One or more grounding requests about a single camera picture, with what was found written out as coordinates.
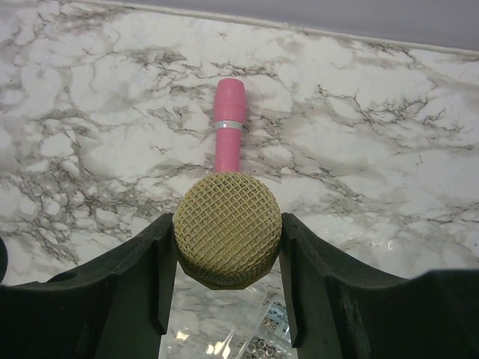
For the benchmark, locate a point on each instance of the clear plastic screw box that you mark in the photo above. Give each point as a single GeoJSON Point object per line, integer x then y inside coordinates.
{"type": "Point", "coordinates": [240, 324]}

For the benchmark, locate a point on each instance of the yellow toy microphone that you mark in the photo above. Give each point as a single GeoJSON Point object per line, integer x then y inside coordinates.
{"type": "Point", "coordinates": [227, 230]}

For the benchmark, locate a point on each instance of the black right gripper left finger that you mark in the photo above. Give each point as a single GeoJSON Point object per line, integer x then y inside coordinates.
{"type": "Point", "coordinates": [114, 306]}

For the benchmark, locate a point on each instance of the pink toy microphone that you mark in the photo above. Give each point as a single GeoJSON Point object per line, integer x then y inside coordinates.
{"type": "Point", "coordinates": [229, 110]}

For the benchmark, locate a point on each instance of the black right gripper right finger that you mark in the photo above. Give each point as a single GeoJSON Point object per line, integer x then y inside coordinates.
{"type": "Point", "coordinates": [340, 307]}

